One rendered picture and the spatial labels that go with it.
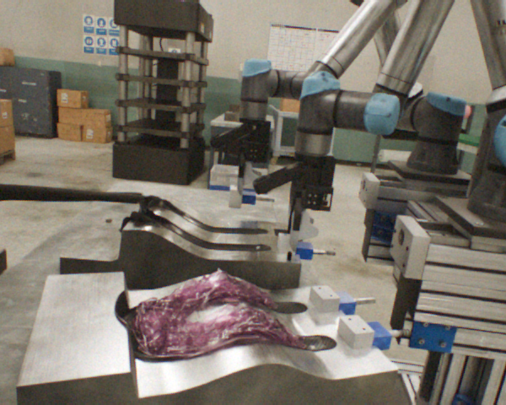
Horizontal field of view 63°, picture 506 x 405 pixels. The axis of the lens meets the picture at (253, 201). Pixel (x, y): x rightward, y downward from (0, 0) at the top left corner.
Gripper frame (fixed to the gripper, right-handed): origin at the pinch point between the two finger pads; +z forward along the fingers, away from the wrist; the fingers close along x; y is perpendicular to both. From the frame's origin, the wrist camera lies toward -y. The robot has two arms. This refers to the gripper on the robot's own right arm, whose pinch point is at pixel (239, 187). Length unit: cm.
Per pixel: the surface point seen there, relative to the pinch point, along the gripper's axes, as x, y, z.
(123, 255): -36.1, -22.8, 7.2
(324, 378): -68, 13, 9
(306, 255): -31.3, 15.9, 6.0
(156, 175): 370, -95, 87
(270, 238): -22.9, 8.3, 5.9
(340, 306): -48, 20, 9
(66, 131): 607, -295, 79
